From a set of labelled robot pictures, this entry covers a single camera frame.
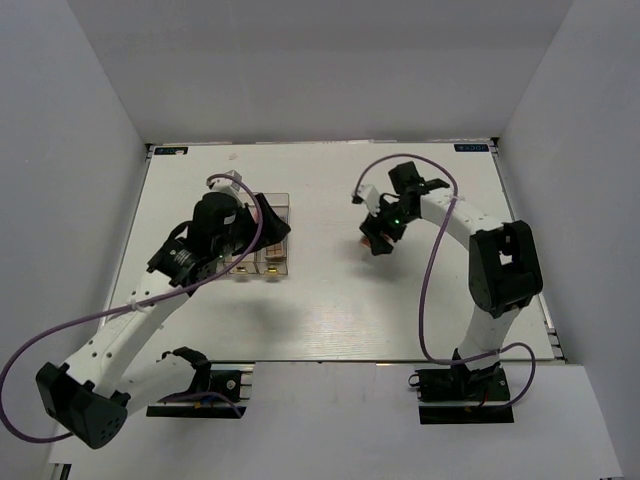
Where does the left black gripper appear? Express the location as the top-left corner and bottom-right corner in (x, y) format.
(213, 192), (290, 260)

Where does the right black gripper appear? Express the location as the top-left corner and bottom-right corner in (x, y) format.
(358, 194), (416, 256)

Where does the brown eyeshadow palette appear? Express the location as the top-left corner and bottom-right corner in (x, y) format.
(265, 241), (287, 261)

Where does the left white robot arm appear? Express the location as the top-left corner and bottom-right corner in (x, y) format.
(36, 193), (291, 449)

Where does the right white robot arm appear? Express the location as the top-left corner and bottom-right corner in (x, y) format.
(352, 155), (543, 399)

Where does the middle clear organizer bin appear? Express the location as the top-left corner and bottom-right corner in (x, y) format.
(225, 252), (259, 275)

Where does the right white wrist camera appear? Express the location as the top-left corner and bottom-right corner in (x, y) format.
(351, 184), (381, 217)

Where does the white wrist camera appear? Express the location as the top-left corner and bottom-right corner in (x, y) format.
(351, 184), (381, 217)
(206, 170), (242, 204)

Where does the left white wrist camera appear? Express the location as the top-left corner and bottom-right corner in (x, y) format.
(206, 170), (242, 204)

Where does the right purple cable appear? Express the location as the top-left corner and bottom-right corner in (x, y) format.
(353, 152), (539, 412)

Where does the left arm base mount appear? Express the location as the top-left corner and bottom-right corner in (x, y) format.
(146, 363), (254, 420)

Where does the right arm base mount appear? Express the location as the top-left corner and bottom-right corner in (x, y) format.
(408, 367), (514, 425)

